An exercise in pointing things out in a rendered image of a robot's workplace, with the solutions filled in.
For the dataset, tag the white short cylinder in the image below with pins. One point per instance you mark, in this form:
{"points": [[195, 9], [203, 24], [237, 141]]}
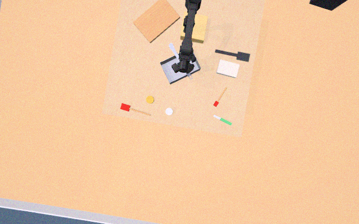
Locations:
{"points": [[169, 111]]}

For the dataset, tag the yellow flat disc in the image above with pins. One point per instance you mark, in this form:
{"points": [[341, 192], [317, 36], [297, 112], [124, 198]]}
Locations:
{"points": [[150, 99]]}

